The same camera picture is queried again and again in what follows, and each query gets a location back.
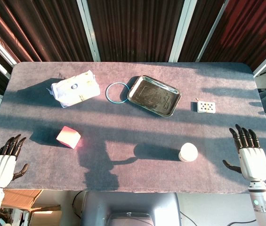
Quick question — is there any pink foam cube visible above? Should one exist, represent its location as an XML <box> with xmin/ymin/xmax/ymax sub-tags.
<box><xmin>56</xmin><ymin>126</ymin><xmax>81</xmax><ymax>150</ymax></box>

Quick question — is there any robot base body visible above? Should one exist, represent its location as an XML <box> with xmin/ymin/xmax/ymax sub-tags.
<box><xmin>80</xmin><ymin>191</ymin><xmax>182</xmax><ymax>226</ymax></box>

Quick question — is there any black cable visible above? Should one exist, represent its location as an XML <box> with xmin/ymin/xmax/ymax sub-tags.
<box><xmin>179</xmin><ymin>210</ymin><xmax>257</xmax><ymax>226</ymax></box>

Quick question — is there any white tissue pack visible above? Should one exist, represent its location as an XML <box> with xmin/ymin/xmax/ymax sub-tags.
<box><xmin>46</xmin><ymin>70</ymin><xmax>101</xmax><ymax>109</ymax></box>

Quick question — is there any grey tablecloth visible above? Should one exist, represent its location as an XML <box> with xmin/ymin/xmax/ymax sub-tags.
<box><xmin>0</xmin><ymin>61</ymin><xmax>266</xmax><ymax>194</ymax></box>

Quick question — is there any metal rectangular tray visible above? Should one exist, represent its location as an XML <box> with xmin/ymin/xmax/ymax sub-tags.
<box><xmin>127</xmin><ymin>75</ymin><xmax>182</xmax><ymax>118</ymax></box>

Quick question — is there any blue ring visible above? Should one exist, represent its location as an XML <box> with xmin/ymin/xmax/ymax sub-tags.
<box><xmin>105</xmin><ymin>81</ymin><xmax>131</xmax><ymax>104</ymax></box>

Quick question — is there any cardboard box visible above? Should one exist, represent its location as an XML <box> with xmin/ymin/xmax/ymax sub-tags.
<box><xmin>0</xmin><ymin>189</ymin><xmax>62</xmax><ymax>226</ymax></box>

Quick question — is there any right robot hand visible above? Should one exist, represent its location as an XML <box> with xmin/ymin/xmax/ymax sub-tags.
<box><xmin>222</xmin><ymin>124</ymin><xmax>266</xmax><ymax>182</ymax></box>

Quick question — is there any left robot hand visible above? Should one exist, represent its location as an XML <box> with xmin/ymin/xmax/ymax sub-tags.
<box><xmin>0</xmin><ymin>134</ymin><xmax>29</xmax><ymax>189</ymax></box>

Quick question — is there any white paper cup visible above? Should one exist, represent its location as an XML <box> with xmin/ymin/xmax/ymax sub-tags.
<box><xmin>178</xmin><ymin>142</ymin><xmax>199</xmax><ymax>162</ymax></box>

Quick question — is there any dark red curtain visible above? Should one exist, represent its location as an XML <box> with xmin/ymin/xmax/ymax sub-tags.
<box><xmin>0</xmin><ymin>0</ymin><xmax>266</xmax><ymax>95</ymax></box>

